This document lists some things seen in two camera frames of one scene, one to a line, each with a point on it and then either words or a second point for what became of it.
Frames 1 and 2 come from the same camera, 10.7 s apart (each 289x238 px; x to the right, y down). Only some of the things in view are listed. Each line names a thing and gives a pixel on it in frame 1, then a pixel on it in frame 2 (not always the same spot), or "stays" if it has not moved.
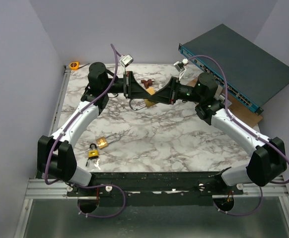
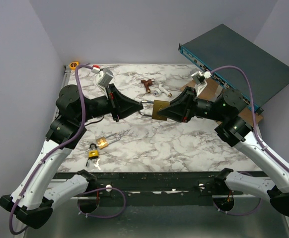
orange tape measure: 75,65 stays
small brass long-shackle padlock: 102,142 stays
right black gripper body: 176,88 → 192,106
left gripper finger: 135,89 → 121,99
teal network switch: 253,75 stays
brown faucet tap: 147,83 stays
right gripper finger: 163,96 → 179,112
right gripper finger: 167,90 → 182,100
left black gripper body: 125,84 → 112,102
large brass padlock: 151,90 → 158,105
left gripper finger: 137,91 → 125,108
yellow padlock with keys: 93,154 stays
